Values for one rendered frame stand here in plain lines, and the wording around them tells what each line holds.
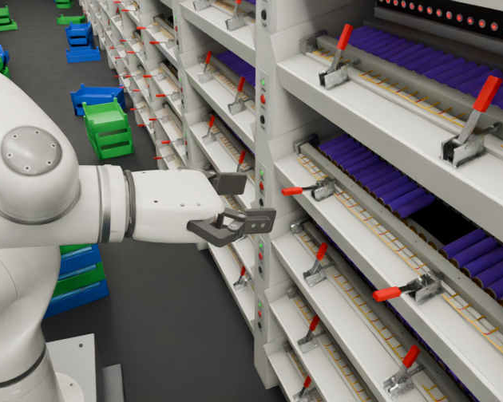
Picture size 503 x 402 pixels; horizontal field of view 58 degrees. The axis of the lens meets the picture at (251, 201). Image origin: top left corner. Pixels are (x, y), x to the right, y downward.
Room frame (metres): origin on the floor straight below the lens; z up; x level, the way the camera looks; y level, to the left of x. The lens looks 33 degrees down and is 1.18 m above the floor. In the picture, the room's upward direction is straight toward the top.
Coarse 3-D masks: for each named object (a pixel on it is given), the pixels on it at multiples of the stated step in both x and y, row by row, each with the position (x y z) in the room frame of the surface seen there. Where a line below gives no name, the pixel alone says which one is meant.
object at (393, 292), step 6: (420, 282) 0.43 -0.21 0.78; (390, 288) 0.42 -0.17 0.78; (396, 288) 0.42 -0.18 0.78; (402, 288) 0.42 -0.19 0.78; (408, 288) 0.42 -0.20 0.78; (414, 288) 0.43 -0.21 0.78; (420, 288) 0.43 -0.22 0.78; (378, 294) 0.41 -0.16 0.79; (384, 294) 0.41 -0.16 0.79; (390, 294) 0.41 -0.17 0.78; (396, 294) 0.41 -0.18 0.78; (378, 300) 0.40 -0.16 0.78; (384, 300) 0.41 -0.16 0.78
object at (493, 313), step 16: (304, 144) 0.82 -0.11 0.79; (320, 160) 0.75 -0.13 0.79; (336, 176) 0.69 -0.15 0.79; (352, 192) 0.64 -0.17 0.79; (368, 208) 0.60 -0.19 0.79; (384, 208) 0.59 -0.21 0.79; (384, 224) 0.56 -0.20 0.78; (400, 224) 0.54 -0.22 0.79; (384, 240) 0.54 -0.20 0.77; (400, 240) 0.53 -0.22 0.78; (416, 240) 0.51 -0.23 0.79; (400, 256) 0.50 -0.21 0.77; (416, 256) 0.49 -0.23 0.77; (432, 256) 0.47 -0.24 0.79; (448, 272) 0.44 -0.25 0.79; (464, 288) 0.41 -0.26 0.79; (480, 288) 0.41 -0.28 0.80; (480, 304) 0.39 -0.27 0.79; (496, 304) 0.38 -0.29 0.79; (496, 320) 0.36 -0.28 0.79
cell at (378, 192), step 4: (404, 176) 0.66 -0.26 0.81; (396, 180) 0.65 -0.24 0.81; (400, 180) 0.65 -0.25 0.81; (404, 180) 0.65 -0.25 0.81; (408, 180) 0.65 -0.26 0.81; (388, 184) 0.65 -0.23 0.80; (392, 184) 0.65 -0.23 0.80; (396, 184) 0.65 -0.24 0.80; (400, 184) 0.65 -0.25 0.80; (376, 188) 0.65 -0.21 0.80; (380, 188) 0.64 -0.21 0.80; (384, 188) 0.64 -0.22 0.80; (388, 188) 0.64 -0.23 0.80; (392, 188) 0.64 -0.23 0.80; (376, 192) 0.63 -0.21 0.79; (380, 192) 0.63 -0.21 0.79; (384, 192) 0.64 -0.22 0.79; (376, 196) 0.63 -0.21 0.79
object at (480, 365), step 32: (320, 128) 0.86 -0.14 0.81; (288, 160) 0.81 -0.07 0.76; (384, 160) 0.74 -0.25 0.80; (320, 224) 0.65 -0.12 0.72; (352, 224) 0.59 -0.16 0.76; (416, 224) 0.57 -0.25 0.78; (352, 256) 0.56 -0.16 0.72; (384, 256) 0.51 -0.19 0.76; (384, 288) 0.48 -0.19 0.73; (416, 320) 0.41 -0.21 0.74; (448, 320) 0.39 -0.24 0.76; (448, 352) 0.36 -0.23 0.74; (480, 352) 0.34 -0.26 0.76; (480, 384) 0.31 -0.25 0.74
